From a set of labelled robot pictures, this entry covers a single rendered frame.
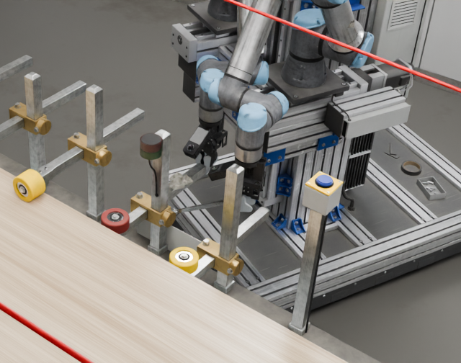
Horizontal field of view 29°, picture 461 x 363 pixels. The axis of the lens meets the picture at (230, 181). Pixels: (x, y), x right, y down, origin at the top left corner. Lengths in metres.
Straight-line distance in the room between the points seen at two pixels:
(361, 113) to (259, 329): 1.02
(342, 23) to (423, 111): 2.33
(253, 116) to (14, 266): 0.74
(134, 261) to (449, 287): 1.79
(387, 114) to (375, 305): 0.95
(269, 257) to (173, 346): 1.35
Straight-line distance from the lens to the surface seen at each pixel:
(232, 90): 2.50
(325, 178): 2.24
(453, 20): 5.02
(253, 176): 2.48
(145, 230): 2.80
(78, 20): 5.52
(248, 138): 2.39
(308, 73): 2.94
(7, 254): 2.48
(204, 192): 3.80
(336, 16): 2.63
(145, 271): 2.41
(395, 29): 3.31
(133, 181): 4.19
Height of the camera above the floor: 2.55
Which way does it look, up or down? 37 degrees down
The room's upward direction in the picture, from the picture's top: 5 degrees clockwise
